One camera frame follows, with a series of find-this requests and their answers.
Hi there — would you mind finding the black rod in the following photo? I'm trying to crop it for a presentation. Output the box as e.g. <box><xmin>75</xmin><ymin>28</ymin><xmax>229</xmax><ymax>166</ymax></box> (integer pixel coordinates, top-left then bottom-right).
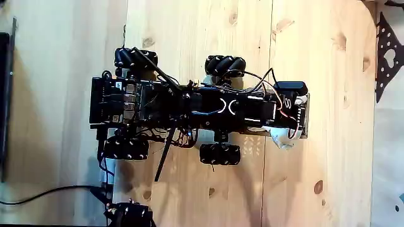
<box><xmin>132</xmin><ymin>47</ymin><xmax>181</xmax><ymax>91</ymax></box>
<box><xmin>153</xmin><ymin>127</ymin><xmax>177</xmax><ymax>183</ymax></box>

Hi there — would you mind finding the black panel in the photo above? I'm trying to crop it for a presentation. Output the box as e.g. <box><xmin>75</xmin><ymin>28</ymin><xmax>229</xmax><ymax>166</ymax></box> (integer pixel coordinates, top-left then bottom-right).
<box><xmin>0</xmin><ymin>17</ymin><xmax>17</xmax><ymax>183</ymax></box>

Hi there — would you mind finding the black mecanum wheel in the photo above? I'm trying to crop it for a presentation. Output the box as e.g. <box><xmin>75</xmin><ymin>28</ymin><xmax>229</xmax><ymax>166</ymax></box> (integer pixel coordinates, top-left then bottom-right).
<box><xmin>103</xmin><ymin>135</ymin><xmax>150</xmax><ymax>161</ymax></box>
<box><xmin>114</xmin><ymin>47</ymin><xmax>158</xmax><ymax>71</ymax></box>
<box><xmin>205</xmin><ymin>55</ymin><xmax>247</xmax><ymax>79</ymax></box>
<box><xmin>199</xmin><ymin>143</ymin><xmax>242</xmax><ymax>166</ymax></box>

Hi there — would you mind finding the red white servo wire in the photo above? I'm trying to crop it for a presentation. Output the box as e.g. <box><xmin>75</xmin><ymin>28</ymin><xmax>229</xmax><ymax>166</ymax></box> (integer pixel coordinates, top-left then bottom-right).
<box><xmin>267</xmin><ymin>81</ymin><xmax>300</xmax><ymax>140</ymax></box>

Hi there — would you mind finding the brown perforated basket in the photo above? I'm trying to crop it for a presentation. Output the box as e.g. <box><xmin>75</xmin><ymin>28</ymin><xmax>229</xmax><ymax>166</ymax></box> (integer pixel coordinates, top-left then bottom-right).
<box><xmin>242</xmin><ymin>92</ymin><xmax>311</xmax><ymax>140</ymax></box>

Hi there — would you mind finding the black perforated heart sheet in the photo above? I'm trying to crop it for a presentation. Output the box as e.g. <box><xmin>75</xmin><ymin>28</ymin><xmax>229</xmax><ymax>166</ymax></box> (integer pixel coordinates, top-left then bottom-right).
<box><xmin>374</xmin><ymin>12</ymin><xmax>404</xmax><ymax>103</ymax></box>

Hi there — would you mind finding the grey sock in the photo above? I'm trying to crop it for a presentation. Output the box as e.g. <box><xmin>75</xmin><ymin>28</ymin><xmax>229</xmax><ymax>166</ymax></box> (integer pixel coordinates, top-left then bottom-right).
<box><xmin>270</xmin><ymin>95</ymin><xmax>308</xmax><ymax>149</ymax></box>

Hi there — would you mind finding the white patterned cloth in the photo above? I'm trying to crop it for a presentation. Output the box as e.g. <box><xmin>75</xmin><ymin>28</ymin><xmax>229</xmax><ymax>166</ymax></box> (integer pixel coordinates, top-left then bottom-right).
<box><xmin>371</xmin><ymin>0</ymin><xmax>404</xmax><ymax>227</ymax></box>

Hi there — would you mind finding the black oval camera box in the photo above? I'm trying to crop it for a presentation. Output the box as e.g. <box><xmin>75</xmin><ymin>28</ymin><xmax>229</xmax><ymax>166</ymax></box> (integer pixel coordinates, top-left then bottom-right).
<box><xmin>273</xmin><ymin>81</ymin><xmax>309</xmax><ymax>96</ymax></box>

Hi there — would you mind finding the black floor cable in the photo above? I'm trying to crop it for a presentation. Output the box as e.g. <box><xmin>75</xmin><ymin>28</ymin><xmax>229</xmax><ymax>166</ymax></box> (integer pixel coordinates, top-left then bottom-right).
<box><xmin>0</xmin><ymin>184</ymin><xmax>114</xmax><ymax>206</ymax></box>

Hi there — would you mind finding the black mobile base chassis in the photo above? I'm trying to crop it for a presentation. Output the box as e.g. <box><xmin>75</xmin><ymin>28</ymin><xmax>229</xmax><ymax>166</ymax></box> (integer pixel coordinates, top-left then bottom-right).
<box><xmin>89</xmin><ymin>71</ymin><xmax>203</xmax><ymax>149</ymax></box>

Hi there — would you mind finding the black device with lights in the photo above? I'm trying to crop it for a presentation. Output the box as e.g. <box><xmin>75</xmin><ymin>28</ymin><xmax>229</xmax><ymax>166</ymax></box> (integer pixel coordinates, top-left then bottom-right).
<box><xmin>104</xmin><ymin>198</ymin><xmax>156</xmax><ymax>227</ymax></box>

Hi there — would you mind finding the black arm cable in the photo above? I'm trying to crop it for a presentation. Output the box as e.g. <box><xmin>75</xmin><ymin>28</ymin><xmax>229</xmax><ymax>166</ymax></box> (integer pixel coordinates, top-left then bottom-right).
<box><xmin>242</xmin><ymin>67</ymin><xmax>278</xmax><ymax>93</ymax></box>

